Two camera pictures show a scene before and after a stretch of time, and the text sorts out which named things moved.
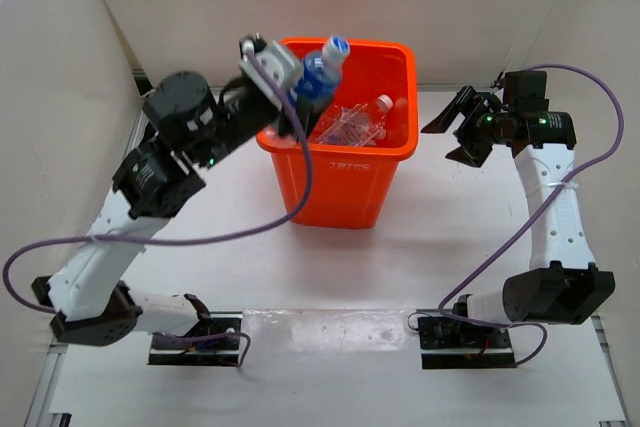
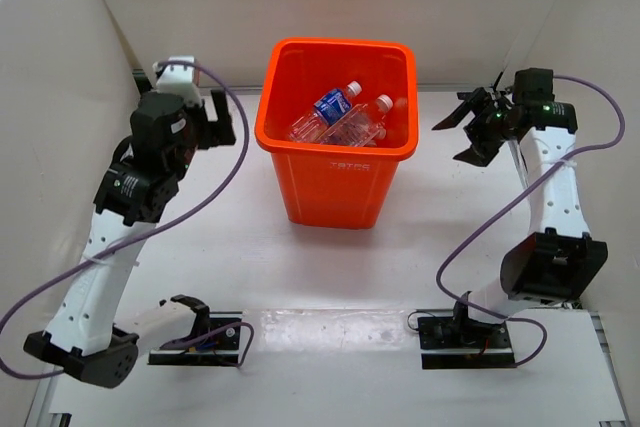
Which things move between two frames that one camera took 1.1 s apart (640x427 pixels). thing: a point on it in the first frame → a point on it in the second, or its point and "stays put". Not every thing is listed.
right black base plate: [446, 344] stays put
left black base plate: [213, 341] stays put
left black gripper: [277, 108] → [217, 132]
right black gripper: [475, 154] stays put
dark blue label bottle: [321, 74] → [310, 127]
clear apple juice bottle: [359, 125] stays put
